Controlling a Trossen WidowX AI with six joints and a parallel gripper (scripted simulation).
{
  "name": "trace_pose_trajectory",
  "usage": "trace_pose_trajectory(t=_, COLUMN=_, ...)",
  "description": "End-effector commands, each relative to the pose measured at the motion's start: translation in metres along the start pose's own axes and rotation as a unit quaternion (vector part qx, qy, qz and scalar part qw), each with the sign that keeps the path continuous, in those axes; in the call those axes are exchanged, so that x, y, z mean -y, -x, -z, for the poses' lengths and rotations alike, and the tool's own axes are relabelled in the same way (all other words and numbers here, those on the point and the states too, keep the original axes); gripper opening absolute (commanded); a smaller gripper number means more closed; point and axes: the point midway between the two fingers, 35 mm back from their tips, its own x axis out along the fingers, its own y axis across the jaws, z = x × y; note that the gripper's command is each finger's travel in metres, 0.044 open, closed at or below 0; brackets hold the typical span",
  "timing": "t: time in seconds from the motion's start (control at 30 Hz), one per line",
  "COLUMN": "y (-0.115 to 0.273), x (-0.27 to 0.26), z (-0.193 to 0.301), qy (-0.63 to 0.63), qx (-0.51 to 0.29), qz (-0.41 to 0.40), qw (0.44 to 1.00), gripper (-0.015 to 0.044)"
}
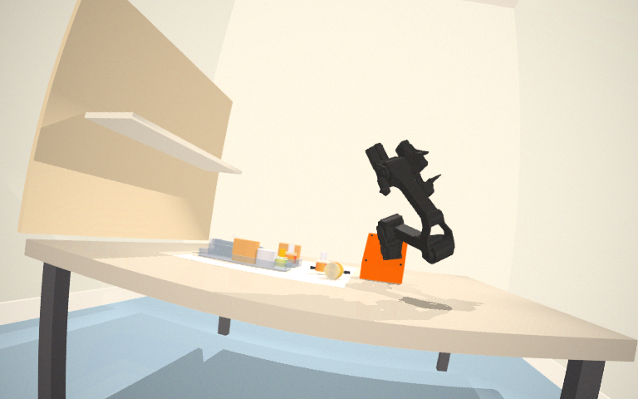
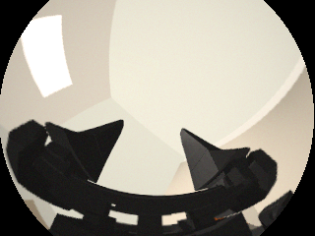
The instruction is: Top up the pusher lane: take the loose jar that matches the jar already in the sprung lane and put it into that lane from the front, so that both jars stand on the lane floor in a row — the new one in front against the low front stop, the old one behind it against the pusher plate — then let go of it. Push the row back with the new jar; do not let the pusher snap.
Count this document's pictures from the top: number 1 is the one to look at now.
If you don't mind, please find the white cylinder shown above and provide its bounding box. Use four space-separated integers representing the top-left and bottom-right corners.
257 249 277 262

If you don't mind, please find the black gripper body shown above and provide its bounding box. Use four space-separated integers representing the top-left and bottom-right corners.
395 140 435 197

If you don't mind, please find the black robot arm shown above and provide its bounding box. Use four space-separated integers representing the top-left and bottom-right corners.
365 143 455 264

